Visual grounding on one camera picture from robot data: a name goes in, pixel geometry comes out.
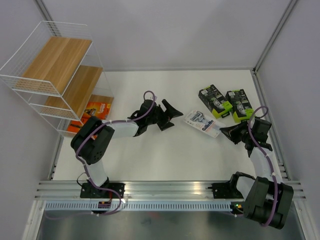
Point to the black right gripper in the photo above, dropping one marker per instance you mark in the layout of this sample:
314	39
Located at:
231	132

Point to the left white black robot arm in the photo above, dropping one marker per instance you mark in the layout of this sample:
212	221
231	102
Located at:
93	139

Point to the white wire wooden shelf rack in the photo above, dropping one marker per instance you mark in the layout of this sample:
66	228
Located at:
57	71

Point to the aluminium corner frame post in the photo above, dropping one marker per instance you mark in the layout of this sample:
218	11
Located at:
275	34

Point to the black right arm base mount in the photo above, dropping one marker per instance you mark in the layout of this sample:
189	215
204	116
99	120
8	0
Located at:
225	190

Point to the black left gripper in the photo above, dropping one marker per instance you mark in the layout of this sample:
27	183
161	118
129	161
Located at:
170	112

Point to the white Gillette SkinGuard razor pack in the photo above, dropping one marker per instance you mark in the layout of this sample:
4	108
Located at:
204	123

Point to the white slotted cable duct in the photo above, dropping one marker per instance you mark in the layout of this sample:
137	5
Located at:
223	206

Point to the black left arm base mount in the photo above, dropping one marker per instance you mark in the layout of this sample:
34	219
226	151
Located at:
88	191

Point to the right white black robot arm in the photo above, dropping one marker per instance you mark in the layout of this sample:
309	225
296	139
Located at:
267	199

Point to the black green razor box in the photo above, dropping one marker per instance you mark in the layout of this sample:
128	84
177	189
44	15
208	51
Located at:
242	109
215	102

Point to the orange Gillette Fusion5 razor box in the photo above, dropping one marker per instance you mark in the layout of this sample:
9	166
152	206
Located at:
96	109

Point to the aluminium table rail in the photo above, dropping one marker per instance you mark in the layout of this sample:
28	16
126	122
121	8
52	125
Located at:
133	190

